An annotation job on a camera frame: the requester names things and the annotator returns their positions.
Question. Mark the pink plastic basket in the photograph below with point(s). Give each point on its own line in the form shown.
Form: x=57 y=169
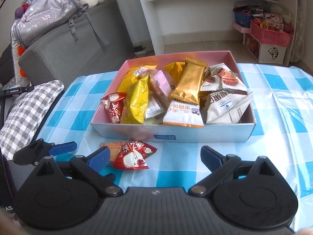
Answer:
x=270 y=37

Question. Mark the blue checkered tablecloth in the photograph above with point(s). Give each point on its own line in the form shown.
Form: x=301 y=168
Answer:
x=282 y=106

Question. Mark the large red snack pack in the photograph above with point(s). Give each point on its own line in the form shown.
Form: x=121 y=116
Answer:
x=113 y=104

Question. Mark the lotus chip orange pack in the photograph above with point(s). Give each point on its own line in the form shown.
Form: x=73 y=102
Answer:
x=183 y=114

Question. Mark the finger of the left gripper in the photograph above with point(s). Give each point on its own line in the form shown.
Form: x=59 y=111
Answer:
x=58 y=149

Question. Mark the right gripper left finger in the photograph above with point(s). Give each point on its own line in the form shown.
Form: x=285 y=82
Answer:
x=88 y=168

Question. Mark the wafer biscuit clear pack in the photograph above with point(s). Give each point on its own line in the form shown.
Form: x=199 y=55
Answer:
x=114 y=148

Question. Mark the pink rice cracker pack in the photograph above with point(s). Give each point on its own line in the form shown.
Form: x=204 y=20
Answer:
x=159 y=86

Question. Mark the silver grey backpack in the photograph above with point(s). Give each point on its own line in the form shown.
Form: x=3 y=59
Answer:
x=35 y=18

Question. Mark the white nut snack pack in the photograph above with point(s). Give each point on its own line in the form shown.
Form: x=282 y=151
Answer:
x=226 y=108

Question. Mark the grey sofa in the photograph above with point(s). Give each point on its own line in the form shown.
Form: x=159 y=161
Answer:
x=96 y=42

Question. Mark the gold bar wrapper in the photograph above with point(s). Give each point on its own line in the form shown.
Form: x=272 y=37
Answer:
x=191 y=79

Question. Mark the power strip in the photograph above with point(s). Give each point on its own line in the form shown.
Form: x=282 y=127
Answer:
x=139 y=48

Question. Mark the white shelf desk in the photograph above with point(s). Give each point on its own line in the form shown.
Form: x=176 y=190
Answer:
x=182 y=21

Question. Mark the black tripod mount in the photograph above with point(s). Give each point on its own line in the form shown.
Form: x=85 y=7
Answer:
x=9 y=93

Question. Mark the white pecan snack pack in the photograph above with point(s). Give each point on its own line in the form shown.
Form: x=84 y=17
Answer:
x=220 y=77

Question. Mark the blue storage bin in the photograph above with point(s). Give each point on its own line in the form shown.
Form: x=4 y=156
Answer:
x=243 y=19

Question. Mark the silver foil packet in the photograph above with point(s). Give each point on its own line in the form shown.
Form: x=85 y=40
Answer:
x=154 y=108

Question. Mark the small red snack pack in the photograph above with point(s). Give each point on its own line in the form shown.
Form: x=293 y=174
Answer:
x=132 y=156

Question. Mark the grey checkered cushion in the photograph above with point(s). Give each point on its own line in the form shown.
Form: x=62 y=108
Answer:
x=27 y=113

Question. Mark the white storage box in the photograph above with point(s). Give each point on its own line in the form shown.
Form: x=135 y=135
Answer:
x=264 y=53

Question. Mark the orange plush toy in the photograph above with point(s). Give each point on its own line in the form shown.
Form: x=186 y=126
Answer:
x=20 y=51

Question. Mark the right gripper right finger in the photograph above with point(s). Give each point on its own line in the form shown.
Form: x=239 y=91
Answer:
x=222 y=169

